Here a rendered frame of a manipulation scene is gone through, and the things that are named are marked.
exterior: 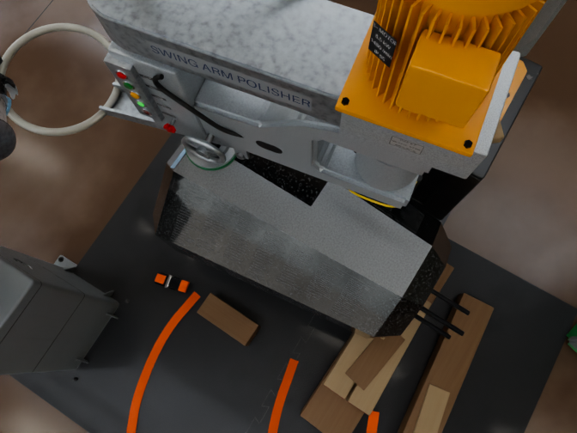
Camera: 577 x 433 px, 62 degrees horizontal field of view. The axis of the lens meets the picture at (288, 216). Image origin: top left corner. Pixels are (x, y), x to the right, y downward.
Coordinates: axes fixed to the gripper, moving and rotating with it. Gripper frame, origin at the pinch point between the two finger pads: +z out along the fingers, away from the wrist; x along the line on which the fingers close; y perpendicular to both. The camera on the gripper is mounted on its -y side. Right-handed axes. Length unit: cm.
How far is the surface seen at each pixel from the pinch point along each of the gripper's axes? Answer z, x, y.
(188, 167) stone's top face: -1, 69, 41
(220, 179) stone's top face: -2, 81, 48
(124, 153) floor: 87, 20, -4
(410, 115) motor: -95, 127, 70
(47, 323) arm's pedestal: 25, 2, 93
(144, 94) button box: -58, 68, 39
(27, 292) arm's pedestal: -2, 7, 82
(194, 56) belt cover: -86, 85, 47
